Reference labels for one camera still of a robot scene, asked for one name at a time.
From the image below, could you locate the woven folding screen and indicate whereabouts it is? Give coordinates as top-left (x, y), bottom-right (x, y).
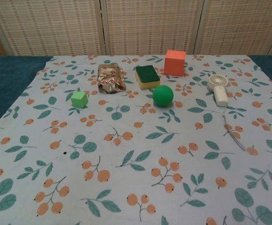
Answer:
top-left (0, 0), bottom-right (272, 60)

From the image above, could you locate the green ball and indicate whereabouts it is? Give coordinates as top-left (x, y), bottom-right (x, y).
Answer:
top-left (152, 85), bottom-right (175, 107)

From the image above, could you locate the gold foil snack packet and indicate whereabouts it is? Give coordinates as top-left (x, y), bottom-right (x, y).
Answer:
top-left (97, 63), bottom-right (126, 94)

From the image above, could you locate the teal table cover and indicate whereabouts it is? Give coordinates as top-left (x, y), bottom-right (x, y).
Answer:
top-left (0, 55), bottom-right (54, 135)

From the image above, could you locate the orange foam cube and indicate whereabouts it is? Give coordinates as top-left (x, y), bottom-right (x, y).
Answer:
top-left (163, 49), bottom-right (186, 77)

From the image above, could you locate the small green cube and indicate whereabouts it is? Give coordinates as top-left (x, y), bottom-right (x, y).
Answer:
top-left (70, 91), bottom-right (89, 109)

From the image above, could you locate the thin grey lanyard cord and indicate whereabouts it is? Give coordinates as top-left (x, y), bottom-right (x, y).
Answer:
top-left (221, 114), bottom-right (246, 151)

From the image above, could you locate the floral patterned tablecloth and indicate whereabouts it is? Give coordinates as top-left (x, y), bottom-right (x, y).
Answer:
top-left (0, 54), bottom-right (272, 225)

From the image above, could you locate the white handheld mini fan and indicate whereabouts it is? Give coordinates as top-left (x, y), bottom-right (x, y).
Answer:
top-left (207, 74), bottom-right (229, 107)

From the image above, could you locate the green and yellow sponge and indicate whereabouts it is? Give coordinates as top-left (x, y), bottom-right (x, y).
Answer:
top-left (135, 65), bottom-right (161, 90)

